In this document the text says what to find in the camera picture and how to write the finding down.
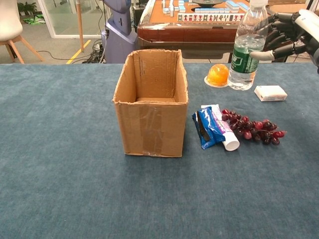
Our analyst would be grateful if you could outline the potted green plant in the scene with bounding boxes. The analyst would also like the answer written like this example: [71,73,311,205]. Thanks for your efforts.
[17,1,38,16]

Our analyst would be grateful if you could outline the blue table mat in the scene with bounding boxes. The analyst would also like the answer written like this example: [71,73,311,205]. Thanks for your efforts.
[0,63,319,239]

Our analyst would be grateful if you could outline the red grape bunch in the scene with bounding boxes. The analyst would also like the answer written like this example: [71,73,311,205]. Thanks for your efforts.
[221,109,287,146]

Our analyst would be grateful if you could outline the white chair wooden legs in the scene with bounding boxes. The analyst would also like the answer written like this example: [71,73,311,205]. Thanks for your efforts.
[0,0,45,64]

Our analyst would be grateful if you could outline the face-up mahjong tile row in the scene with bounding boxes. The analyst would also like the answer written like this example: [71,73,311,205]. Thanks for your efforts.
[177,13,246,22]

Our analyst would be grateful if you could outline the wooden pole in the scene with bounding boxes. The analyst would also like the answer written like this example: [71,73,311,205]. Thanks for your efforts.
[76,0,85,53]

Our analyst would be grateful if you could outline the brown mahjong table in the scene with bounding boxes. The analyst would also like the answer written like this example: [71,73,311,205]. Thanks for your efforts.
[137,0,300,63]

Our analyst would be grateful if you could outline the orange jelly cup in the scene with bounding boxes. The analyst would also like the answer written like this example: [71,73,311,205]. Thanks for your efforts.
[203,63,230,88]

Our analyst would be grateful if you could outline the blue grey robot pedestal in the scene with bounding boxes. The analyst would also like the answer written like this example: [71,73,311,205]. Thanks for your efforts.
[101,0,139,64]

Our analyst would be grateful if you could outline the blue snack packet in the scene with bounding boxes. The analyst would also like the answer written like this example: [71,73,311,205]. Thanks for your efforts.
[191,106,226,150]

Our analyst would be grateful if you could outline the blue-backed mahjong tile row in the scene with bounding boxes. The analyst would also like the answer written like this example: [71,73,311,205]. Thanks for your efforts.
[194,7,231,14]

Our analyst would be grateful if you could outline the blue mahjong tile stack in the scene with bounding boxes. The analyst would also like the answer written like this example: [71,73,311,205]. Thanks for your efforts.
[161,0,186,17]

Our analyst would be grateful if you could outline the open cardboard box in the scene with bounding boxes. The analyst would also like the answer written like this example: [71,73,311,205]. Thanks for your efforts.
[112,49,189,158]

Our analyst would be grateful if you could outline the purple white cream tube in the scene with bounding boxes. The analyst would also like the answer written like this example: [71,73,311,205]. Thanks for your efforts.
[200,104,240,152]

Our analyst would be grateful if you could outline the large brown cardboard carton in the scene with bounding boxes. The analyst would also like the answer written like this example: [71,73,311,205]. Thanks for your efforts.
[268,0,311,13]

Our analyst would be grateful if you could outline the transparent water bottle green label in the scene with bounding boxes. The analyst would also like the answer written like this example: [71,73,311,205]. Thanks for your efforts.
[228,0,269,91]

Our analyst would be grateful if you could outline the green cloth on floor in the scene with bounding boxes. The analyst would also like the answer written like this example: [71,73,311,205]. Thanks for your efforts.
[23,14,46,25]

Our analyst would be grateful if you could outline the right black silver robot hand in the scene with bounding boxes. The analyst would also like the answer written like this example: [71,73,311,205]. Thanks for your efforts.
[250,9,319,74]

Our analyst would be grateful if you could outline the small white card box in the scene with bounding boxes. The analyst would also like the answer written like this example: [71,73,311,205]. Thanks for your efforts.
[254,85,288,103]

